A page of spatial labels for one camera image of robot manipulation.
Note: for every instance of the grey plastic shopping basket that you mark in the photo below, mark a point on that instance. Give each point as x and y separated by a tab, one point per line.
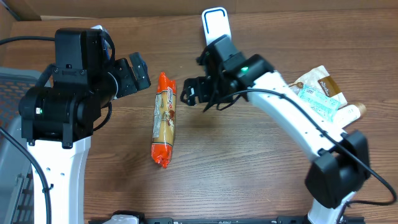
17	178

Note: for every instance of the teal snack wrapper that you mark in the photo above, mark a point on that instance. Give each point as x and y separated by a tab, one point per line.
325	106

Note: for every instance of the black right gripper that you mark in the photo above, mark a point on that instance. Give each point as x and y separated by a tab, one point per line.
203	84

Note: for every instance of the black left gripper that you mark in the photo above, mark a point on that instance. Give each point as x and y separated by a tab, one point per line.
130	83

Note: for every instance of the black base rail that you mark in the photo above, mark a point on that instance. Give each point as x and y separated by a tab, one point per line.
124	216

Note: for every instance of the brown Pantree snack pouch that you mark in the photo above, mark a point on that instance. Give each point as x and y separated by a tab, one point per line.
319	79

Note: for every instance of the white barcode scanner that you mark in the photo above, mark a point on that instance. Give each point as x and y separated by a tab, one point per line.
215	23

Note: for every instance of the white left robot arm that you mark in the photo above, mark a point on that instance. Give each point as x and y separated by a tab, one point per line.
58	116

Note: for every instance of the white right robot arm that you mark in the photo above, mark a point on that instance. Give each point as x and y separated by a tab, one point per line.
339	161

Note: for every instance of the orange biscuit packet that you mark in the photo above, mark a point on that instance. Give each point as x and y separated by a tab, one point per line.
163	133

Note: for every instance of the white tube gold cap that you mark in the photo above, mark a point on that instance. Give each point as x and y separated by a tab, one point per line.
349	114

